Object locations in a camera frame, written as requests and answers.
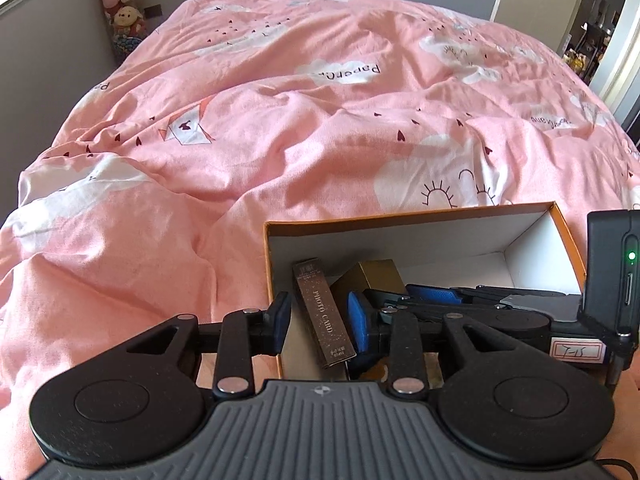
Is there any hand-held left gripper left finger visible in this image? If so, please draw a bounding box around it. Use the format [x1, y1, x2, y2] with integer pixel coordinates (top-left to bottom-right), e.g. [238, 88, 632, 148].
[100, 291, 293, 396]

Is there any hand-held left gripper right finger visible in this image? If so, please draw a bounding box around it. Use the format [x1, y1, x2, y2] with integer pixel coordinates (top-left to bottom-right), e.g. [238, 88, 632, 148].
[346, 291, 531, 396]

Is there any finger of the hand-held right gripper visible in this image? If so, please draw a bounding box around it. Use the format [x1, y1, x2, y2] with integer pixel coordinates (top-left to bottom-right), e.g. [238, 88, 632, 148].
[364, 290, 551, 348]
[405, 283, 582, 307]

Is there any brown slim box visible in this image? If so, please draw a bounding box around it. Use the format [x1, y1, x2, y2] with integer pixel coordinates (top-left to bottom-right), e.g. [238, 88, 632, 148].
[291, 258, 357, 370]

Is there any gold box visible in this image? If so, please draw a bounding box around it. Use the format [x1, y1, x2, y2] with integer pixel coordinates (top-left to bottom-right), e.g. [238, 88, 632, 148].
[330, 259, 408, 311]

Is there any orange cardboard box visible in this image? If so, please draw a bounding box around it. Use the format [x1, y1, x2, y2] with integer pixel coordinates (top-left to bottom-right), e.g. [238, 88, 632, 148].
[263, 201, 588, 391]

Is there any pink printed blanket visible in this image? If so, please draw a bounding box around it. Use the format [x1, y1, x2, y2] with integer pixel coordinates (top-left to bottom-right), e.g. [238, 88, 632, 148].
[0, 0, 640, 461]

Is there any black cable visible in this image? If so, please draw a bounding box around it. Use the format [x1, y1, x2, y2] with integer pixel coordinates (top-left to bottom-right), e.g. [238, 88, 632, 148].
[592, 456, 636, 478]

